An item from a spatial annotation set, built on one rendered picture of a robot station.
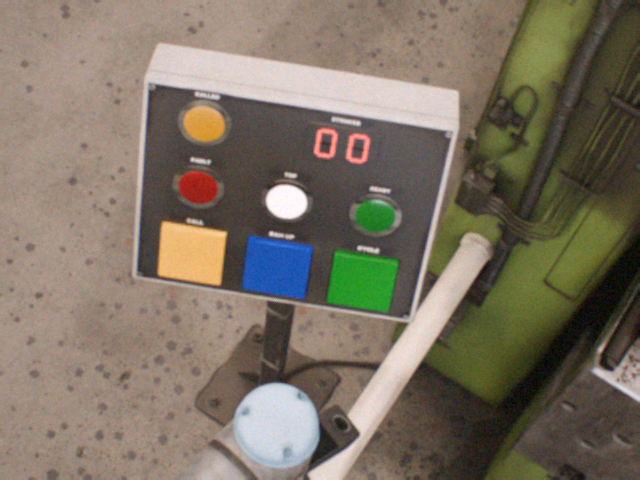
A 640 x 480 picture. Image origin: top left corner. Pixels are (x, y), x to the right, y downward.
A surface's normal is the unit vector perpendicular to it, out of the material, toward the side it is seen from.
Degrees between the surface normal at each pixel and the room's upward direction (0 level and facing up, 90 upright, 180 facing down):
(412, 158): 60
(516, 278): 90
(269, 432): 0
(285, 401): 0
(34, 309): 0
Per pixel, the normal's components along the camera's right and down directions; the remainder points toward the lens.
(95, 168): 0.07, -0.38
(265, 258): -0.08, 0.60
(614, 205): -0.55, 0.76
